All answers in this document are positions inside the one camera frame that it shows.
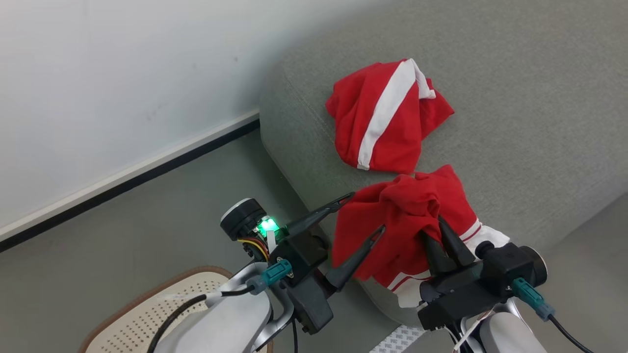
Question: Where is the black cable teal plug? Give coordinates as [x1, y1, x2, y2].
[512, 277, 595, 353]
[147, 259, 293, 353]

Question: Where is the white and black baseboard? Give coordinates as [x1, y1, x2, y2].
[0, 110, 261, 253]

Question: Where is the red garment wide white stripe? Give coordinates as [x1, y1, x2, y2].
[325, 58, 455, 174]

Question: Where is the red garment striped white cuff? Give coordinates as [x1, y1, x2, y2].
[331, 164, 511, 308]

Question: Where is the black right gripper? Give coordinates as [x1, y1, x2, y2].
[419, 215, 536, 332]

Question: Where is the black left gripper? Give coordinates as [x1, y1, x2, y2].
[268, 192, 387, 336]

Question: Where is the white textured plate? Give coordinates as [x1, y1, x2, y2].
[369, 324, 426, 353]

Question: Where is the white perforated laundry basket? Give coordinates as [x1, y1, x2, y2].
[78, 266, 273, 353]

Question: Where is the grey fabric sofa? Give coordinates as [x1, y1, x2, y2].
[259, 0, 628, 328]

